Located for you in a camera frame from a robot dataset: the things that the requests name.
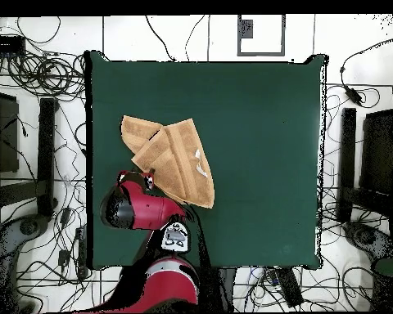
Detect black network switch box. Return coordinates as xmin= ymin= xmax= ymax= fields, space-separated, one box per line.
xmin=0 ymin=34 xmax=26 ymax=55

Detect black power strip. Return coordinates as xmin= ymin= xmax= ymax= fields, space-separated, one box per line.
xmin=276 ymin=267 xmax=305 ymax=308
xmin=75 ymin=225 xmax=89 ymax=279

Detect coiled black cable bundle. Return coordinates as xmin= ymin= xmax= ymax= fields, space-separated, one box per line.
xmin=6 ymin=52 xmax=86 ymax=99

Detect grey office chair base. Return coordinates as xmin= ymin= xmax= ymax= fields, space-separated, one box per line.
xmin=0 ymin=213 xmax=50 ymax=313
xmin=341 ymin=220 xmax=393 ymax=262

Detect black computer case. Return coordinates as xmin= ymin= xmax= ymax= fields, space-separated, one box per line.
xmin=0 ymin=89 xmax=20 ymax=174
xmin=359 ymin=109 xmax=393 ymax=197

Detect dark green table cloth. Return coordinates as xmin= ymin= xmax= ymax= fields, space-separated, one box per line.
xmin=84 ymin=50 xmax=330 ymax=271

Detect grey square frame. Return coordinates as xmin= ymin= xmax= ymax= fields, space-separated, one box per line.
xmin=237 ymin=14 xmax=287 ymax=57

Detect black stand base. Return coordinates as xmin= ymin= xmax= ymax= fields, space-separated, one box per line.
xmin=0 ymin=96 xmax=59 ymax=218
xmin=335 ymin=107 xmax=393 ymax=225

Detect tan terry towel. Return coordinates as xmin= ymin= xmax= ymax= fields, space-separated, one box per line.
xmin=120 ymin=114 xmax=216 ymax=209

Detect black power adapter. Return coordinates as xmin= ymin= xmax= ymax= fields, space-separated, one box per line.
xmin=344 ymin=85 xmax=364 ymax=106

